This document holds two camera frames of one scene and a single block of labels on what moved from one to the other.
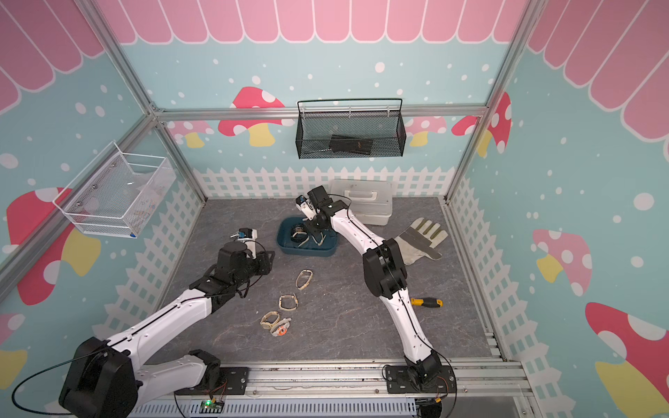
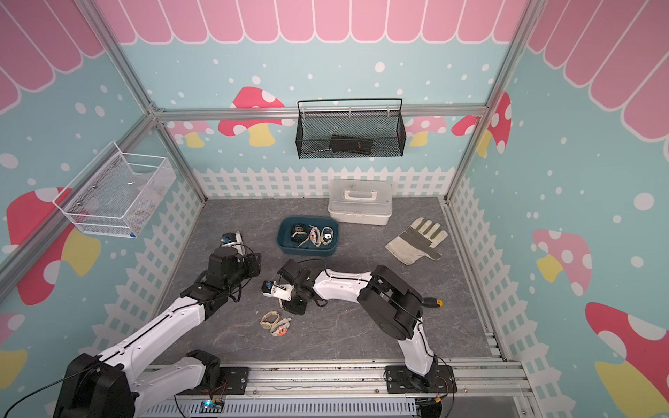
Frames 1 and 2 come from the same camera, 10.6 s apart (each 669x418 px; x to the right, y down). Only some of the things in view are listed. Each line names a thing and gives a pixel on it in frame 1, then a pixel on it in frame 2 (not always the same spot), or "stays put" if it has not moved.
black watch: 299,233 stays put
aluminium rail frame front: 488,380 stays put
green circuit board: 211,407 stays put
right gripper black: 312,231 to 292,309
